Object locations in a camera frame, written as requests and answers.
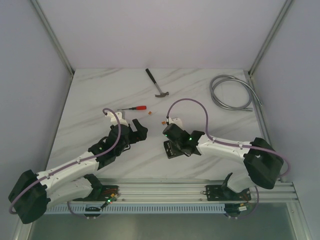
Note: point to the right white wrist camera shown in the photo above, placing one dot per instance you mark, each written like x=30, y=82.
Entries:
x=177, y=121

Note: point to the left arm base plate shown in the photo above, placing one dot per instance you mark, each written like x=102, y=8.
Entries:
x=101, y=193

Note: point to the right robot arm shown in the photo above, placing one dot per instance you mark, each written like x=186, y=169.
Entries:
x=261, y=164

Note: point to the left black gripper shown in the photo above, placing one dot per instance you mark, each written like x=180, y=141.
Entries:
x=136, y=132

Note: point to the red handled screwdriver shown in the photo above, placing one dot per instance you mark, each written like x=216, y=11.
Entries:
x=136, y=108

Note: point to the slotted grey cable duct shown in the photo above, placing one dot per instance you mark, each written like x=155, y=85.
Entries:
x=137, y=208

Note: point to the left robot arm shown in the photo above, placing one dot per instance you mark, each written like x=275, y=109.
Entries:
x=35, y=193

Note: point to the aluminium front rail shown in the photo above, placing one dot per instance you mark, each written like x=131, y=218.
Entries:
x=165, y=191

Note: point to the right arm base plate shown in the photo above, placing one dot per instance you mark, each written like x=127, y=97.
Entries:
x=220, y=193

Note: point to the black fuse box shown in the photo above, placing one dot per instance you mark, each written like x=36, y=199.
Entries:
x=171, y=150

